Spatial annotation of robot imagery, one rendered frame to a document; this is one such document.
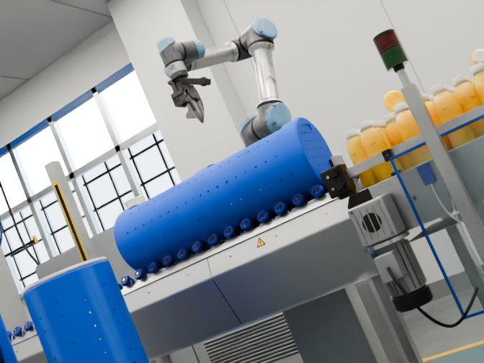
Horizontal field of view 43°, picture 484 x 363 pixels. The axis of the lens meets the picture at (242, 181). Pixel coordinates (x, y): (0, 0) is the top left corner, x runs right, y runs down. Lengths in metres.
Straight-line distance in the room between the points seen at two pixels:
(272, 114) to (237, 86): 2.80
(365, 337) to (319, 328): 0.19
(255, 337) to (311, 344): 1.48
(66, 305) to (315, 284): 0.83
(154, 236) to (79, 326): 0.58
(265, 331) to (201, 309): 1.65
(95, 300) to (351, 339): 1.06
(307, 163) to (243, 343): 2.20
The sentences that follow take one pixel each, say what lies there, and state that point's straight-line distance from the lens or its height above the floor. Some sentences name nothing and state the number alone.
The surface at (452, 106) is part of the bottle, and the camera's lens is 1.91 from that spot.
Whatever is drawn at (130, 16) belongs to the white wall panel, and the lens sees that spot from 5.60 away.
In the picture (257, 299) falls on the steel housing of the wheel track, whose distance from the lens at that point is 2.27.
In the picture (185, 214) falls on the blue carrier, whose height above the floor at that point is 1.09.
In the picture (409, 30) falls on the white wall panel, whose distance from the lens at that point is 4.92.
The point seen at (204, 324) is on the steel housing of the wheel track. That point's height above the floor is 0.69.
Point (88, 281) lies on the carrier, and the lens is 1.97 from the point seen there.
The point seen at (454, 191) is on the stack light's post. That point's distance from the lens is 1.72.
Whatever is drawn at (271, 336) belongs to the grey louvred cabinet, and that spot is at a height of 0.35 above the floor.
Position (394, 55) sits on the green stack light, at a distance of 1.74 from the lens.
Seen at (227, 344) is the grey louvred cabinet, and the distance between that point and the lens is 4.16.
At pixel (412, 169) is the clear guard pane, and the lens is 1.84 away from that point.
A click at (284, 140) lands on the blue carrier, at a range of 2.12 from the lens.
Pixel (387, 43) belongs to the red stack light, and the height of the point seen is 1.22.
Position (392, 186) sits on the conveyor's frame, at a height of 0.87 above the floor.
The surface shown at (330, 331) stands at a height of 0.46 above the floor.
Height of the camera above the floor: 0.83
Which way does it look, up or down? 7 degrees up
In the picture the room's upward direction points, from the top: 23 degrees counter-clockwise
